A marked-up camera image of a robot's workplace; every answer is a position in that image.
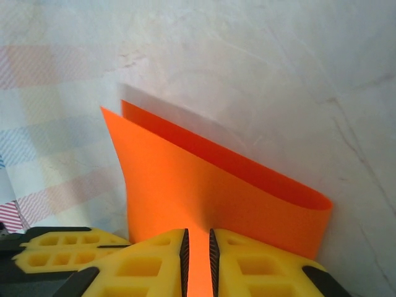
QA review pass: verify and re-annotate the orange paper sheet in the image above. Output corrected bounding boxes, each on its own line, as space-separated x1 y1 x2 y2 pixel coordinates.
100 99 334 297

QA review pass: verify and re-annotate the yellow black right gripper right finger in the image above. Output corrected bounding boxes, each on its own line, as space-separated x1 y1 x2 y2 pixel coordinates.
209 228 343 297

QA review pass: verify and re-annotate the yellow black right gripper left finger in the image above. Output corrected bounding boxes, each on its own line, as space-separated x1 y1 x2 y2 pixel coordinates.
58 228 190 297

